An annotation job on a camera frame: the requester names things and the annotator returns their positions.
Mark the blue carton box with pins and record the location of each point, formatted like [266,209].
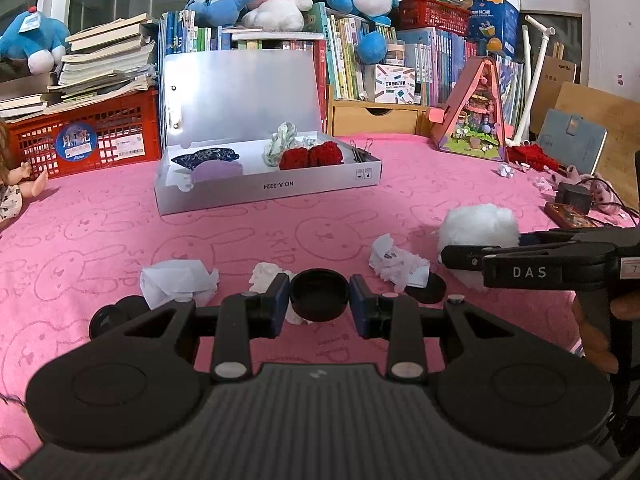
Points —
[492,15]

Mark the small red plastic basket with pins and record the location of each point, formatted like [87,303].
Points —
[435,15]

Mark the grey-blue notebook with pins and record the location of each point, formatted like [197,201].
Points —
[570,140]

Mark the black binder clips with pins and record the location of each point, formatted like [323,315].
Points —
[362,151]

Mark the blue and white plush toy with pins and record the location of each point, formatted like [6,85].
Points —
[30,35]

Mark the white paper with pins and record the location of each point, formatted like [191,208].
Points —
[265,275]
[175,282]
[506,170]
[397,262]

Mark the row of upright books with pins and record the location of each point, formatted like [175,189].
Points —
[345,50]

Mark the white fluffy plush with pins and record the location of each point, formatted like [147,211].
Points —
[480,225]

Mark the stack of lying books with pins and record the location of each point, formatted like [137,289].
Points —
[105,65]

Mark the red knitted yarn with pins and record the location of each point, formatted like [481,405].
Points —
[532,156]

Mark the white plastic pipe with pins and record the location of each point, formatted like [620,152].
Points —
[532,80]

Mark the white folded paper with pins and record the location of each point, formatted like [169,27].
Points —
[506,170]

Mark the wooden drawer box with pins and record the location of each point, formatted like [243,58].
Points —
[370,117]

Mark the green cloth pouch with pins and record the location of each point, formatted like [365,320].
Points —
[280,142]

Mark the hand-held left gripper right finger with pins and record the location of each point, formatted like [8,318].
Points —
[360,307]

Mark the wooden board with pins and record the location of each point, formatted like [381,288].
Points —
[620,130]

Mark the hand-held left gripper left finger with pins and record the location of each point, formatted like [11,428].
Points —
[280,306]

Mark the white paper scraps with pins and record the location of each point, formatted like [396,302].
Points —
[542,182]

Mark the pink rabbit print blanket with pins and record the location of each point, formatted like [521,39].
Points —
[100,240]

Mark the person's right hand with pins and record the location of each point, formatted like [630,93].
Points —
[592,335]

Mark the small blue plush toy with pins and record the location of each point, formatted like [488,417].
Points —
[215,5]

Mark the small white printed carton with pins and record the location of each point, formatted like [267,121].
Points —
[390,85]

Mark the brown cardboard sheet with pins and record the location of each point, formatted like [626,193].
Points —
[562,67]

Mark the brown haired doll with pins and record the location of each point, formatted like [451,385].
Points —
[12,195]

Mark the smartphone in red case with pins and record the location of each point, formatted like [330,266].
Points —
[570,215]

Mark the black round lid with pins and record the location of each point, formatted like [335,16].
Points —
[427,290]
[319,295]
[112,316]

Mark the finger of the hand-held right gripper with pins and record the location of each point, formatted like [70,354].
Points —
[465,259]
[537,238]

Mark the red knitted pouch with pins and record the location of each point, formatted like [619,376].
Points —
[310,157]

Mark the dark blue floral pouch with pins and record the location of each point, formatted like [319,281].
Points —
[205,156]

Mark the red crate blue sticker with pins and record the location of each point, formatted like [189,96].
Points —
[125,125]

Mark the small pink plush toy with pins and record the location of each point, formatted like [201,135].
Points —
[605,195]

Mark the grey cardboard box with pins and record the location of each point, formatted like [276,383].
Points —
[240,90]

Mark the pink triangular miniature house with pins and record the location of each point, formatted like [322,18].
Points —
[470,115]

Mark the black power adapter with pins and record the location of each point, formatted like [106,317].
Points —
[574,197]

